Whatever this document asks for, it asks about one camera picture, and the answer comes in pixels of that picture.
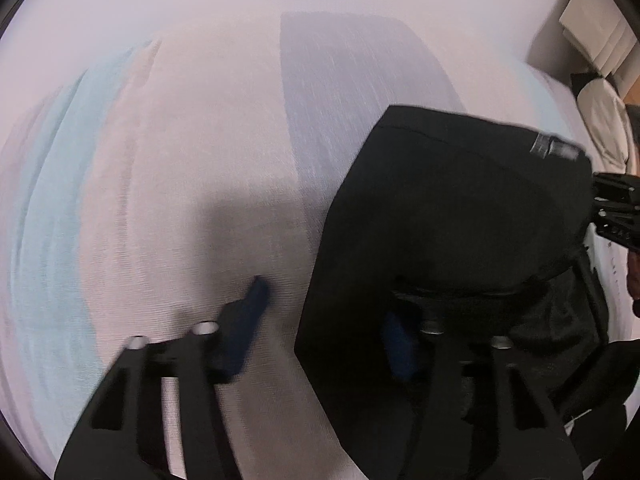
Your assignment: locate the beige right curtain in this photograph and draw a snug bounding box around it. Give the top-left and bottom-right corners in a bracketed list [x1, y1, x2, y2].
[559, 0, 639, 99]

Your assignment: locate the beige jacket near headboard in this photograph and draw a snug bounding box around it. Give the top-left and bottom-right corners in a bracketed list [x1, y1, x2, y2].
[577, 78, 639, 176]

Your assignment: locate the white and black jacket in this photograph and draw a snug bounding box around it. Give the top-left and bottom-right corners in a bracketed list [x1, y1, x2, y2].
[295, 106, 610, 479]

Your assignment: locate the striped bed sheet mattress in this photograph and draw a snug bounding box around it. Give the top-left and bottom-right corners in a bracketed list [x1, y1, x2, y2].
[1, 11, 639, 479]

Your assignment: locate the person's right hand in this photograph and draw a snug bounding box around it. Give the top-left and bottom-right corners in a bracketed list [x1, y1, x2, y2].
[627, 250, 640, 318]

